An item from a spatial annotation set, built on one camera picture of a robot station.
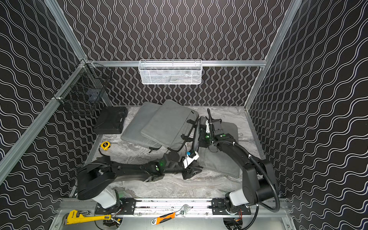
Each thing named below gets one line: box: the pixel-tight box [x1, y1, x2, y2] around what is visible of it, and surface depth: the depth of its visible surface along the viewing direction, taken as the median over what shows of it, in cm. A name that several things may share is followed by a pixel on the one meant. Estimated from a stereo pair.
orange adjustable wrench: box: [151, 204, 191, 226], surface depth 73 cm
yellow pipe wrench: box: [66, 209, 112, 225], surface depth 72 cm
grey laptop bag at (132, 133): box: [120, 101, 162, 149], surface depth 102 cm
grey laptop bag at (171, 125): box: [140, 99, 199, 152], surface depth 105 cm
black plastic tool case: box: [93, 106, 128, 135], surface depth 106 cm
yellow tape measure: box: [99, 140, 111, 151], surface depth 97 cm
